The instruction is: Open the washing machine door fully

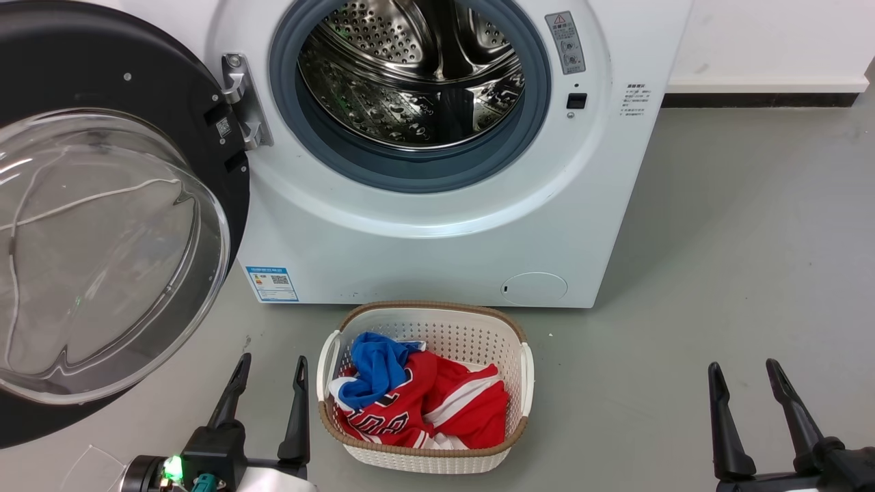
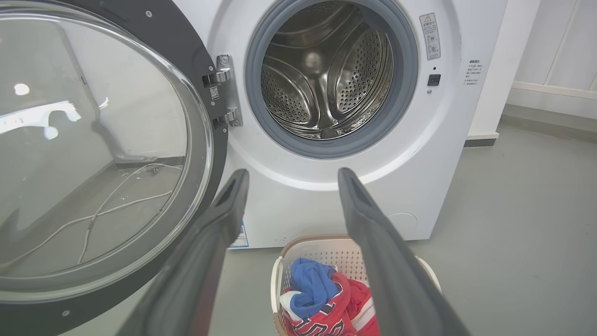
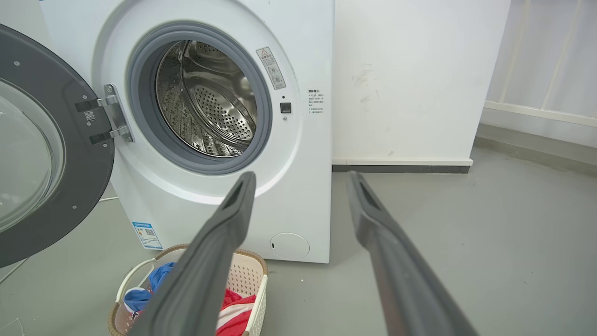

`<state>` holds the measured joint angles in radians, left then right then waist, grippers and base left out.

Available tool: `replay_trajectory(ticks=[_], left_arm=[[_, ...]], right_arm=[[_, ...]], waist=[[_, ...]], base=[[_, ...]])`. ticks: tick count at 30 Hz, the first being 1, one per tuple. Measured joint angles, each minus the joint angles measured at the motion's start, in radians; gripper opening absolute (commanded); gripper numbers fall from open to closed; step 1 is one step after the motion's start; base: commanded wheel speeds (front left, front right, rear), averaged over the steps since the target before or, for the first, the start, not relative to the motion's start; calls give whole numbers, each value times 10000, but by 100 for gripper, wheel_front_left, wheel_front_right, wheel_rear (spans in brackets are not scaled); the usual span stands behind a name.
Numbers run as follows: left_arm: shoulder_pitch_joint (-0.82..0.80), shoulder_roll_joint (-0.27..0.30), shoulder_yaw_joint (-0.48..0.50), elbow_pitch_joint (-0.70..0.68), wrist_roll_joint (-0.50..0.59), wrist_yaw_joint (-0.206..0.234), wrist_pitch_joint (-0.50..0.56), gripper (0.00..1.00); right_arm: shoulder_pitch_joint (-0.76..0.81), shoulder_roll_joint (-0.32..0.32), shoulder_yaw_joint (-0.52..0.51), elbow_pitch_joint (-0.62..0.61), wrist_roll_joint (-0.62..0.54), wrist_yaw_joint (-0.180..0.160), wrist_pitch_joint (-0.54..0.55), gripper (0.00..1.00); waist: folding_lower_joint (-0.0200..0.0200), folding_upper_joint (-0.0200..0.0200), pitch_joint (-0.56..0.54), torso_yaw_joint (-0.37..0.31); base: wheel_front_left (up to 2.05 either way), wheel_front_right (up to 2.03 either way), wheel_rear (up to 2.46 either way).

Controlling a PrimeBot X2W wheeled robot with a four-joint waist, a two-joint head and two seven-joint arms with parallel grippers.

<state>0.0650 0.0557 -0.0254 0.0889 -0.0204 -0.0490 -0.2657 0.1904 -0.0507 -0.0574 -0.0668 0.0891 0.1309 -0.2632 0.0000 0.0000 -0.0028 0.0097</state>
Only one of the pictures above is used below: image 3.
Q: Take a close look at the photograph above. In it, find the red white basketball jersey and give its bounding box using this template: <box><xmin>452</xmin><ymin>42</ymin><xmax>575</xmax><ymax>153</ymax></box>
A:
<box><xmin>215</xmin><ymin>288</ymin><xmax>257</xmax><ymax>336</ymax></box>

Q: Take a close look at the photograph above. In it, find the white railing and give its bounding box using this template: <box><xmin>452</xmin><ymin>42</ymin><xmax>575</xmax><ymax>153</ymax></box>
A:
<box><xmin>483</xmin><ymin>0</ymin><xmax>597</xmax><ymax>129</ymax></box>

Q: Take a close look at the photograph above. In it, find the round black glass washer door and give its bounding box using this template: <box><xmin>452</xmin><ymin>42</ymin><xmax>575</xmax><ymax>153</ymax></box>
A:
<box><xmin>0</xmin><ymin>23</ymin><xmax>115</xmax><ymax>269</ymax></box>

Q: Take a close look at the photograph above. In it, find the white front-load washing machine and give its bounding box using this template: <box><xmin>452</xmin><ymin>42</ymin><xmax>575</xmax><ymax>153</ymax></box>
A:
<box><xmin>40</xmin><ymin>0</ymin><xmax>335</xmax><ymax>264</ymax></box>

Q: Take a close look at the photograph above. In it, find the steel perforated washer drum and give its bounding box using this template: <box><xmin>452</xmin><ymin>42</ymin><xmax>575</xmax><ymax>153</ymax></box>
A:
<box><xmin>155</xmin><ymin>40</ymin><xmax>258</xmax><ymax>158</ymax></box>

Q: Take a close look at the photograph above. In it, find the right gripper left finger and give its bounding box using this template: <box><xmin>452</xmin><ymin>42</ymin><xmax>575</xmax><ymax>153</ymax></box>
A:
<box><xmin>128</xmin><ymin>171</ymin><xmax>257</xmax><ymax>336</ymax></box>

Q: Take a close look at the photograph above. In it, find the grey warning sticker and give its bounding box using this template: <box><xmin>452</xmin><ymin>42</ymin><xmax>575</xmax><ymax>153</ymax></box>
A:
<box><xmin>256</xmin><ymin>47</ymin><xmax>287</xmax><ymax>91</ymax></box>

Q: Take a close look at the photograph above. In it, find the round white filter cover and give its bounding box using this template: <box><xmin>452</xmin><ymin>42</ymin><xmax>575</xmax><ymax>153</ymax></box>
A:
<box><xmin>270</xmin><ymin>232</ymin><xmax>310</xmax><ymax>260</ymax></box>

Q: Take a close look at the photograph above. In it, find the blue garment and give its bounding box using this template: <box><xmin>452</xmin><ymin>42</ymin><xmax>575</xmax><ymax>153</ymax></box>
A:
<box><xmin>124</xmin><ymin>262</ymin><xmax>178</xmax><ymax>312</ymax></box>

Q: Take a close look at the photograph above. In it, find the white plastic laundry basket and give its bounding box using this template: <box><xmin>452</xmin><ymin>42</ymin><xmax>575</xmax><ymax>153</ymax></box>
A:
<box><xmin>108</xmin><ymin>244</ymin><xmax>269</xmax><ymax>336</ymax></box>

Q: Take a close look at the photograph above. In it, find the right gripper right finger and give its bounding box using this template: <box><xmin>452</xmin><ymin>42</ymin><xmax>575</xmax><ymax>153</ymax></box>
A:
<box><xmin>346</xmin><ymin>171</ymin><xmax>479</xmax><ymax>336</ymax></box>

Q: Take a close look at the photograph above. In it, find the black text instruction label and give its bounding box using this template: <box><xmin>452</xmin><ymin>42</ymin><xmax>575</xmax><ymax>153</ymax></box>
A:
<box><xmin>307</xmin><ymin>89</ymin><xmax>325</xmax><ymax>115</ymax></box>

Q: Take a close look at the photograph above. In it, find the blue energy label sticker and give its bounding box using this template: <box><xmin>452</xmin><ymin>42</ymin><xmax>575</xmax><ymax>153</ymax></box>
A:
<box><xmin>132</xmin><ymin>222</ymin><xmax>163</xmax><ymax>251</ymax></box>

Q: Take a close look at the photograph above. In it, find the chrome door hinge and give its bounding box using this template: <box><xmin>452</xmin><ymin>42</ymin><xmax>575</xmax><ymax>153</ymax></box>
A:
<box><xmin>75</xmin><ymin>84</ymin><xmax>135</xmax><ymax>143</ymax></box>

